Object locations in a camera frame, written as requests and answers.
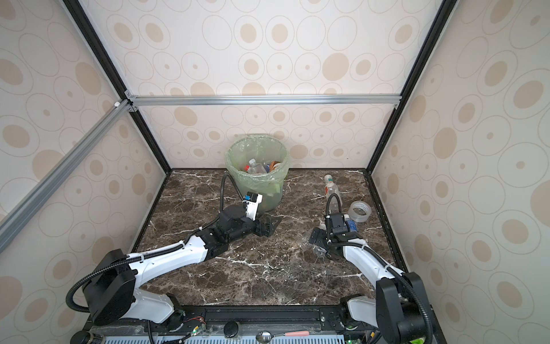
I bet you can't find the clear bottle blue cap right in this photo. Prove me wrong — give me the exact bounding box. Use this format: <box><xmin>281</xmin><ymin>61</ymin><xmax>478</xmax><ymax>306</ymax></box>
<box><xmin>346</xmin><ymin>219</ymin><xmax>358</xmax><ymax>232</ymax></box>

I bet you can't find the crushed clear bottle blue cap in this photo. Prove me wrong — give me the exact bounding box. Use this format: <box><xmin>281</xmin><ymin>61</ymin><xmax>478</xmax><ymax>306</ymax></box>
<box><xmin>301</xmin><ymin>242</ymin><xmax>327</xmax><ymax>259</ymax></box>

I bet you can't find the horizontal aluminium frame bar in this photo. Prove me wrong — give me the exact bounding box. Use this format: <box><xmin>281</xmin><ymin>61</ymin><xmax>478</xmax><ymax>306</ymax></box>
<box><xmin>129</xmin><ymin>94</ymin><xmax>402</xmax><ymax>106</ymax></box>

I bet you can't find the metal spoon pink handle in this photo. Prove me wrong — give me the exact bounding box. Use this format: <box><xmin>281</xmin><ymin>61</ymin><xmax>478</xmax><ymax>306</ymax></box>
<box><xmin>255</xmin><ymin>331</ymin><xmax>310</xmax><ymax>344</ymax></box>

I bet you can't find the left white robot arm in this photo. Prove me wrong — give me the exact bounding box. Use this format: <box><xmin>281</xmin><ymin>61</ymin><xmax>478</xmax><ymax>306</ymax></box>
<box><xmin>76</xmin><ymin>205</ymin><xmax>282</xmax><ymax>326</ymax></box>

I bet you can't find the clear bottle green white label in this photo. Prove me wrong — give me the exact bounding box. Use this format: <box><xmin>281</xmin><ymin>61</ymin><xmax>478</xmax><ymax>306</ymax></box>
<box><xmin>324</xmin><ymin>174</ymin><xmax>341</xmax><ymax>214</ymax></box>

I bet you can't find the clear adhesive tape roll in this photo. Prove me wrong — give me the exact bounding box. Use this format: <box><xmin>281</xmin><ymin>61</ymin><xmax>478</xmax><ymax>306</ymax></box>
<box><xmin>347</xmin><ymin>201</ymin><xmax>372</xmax><ymax>223</ymax></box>

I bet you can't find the left slanted aluminium bar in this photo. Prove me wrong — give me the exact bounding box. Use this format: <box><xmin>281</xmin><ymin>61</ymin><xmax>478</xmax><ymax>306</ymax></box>
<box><xmin>1</xmin><ymin>100</ymin><xmax>130</xmax><ymax>251</ymax></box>

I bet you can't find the brown tea bottle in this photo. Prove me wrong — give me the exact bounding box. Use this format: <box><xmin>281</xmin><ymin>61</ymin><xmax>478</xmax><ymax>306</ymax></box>
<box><xmin>270</xmin><ymin>161</ymin><xmax>281</xmax><ymax>171</ymax></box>

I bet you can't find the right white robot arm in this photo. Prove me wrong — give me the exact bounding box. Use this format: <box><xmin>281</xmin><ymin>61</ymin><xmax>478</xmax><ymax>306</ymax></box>
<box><xmin>309</xmin><ymin>213</ymin><xmax>435</xmax><ymax>343</ymax></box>

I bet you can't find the right black corrugated cable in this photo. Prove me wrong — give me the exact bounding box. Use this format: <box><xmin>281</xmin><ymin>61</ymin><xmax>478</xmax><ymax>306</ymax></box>
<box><xmin>324</xmin><ymin>192</ymin><xmax>434</xmax><ymax>344</ymax></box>

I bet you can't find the left black corrugated cable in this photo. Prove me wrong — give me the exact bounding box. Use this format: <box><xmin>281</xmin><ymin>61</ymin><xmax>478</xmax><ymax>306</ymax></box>
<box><xmin>65</xmin><ymin>173</ymin><xmax>246</xmax><ymax>314</ymax></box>

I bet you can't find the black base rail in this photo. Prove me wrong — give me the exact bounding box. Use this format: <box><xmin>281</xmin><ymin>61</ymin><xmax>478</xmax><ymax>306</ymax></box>
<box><xmin>83</xmin><ymin>302</ymin><xmax>387</xmax><ymax>343</ymax></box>

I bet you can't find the green plastic bin liner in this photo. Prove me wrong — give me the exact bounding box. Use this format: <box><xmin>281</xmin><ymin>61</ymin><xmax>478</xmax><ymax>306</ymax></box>
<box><xmin>225</xmin><ymin>134</ymin><xmax>292</xmax><ymax>196</ymax></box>

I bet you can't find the black round knob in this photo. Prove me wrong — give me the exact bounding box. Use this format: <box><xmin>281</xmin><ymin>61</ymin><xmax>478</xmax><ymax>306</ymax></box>
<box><xmin>223</xmin><ymin>320</ymin><xmax>239</xmax><ymax>339</ymax></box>

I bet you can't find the grey mesh waste bin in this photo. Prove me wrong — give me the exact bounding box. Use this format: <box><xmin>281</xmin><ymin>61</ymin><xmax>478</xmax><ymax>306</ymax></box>
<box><xmin>226</xmin><ymin>135</ymin><xmax>292</xmax><ymax>212</ymax></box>

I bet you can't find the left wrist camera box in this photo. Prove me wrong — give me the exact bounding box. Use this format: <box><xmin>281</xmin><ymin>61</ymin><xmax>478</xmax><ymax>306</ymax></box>
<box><xmin>243</xmin><ymin>191</ymin><xmax>263</xmax><ymax>221</ymax></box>

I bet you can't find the clear square bottle white cap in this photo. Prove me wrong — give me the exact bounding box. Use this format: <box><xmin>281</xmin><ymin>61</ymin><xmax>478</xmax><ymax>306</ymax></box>
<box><xmin>248</xmin><ymin>159</ymin><xmax>268</xmax><ymax>175</ymax></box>

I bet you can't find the black corrugated cable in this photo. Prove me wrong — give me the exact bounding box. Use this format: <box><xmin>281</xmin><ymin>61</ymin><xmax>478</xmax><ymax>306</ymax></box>
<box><xmin>65</xmin><ymin>173</ymin><xmax>246</xmax><ymax>314</ymax></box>
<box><xmin>324</xmin><ymin>192</ymin><xmax>434</xmax><ymax>344</ymax></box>

